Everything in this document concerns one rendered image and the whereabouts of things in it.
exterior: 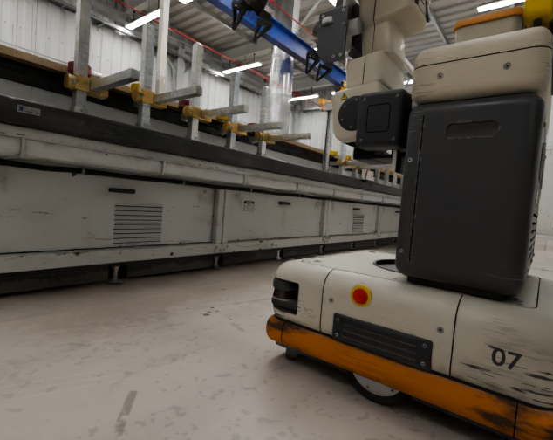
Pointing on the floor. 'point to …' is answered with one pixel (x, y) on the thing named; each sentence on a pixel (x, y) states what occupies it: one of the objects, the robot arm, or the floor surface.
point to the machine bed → (145, 207)
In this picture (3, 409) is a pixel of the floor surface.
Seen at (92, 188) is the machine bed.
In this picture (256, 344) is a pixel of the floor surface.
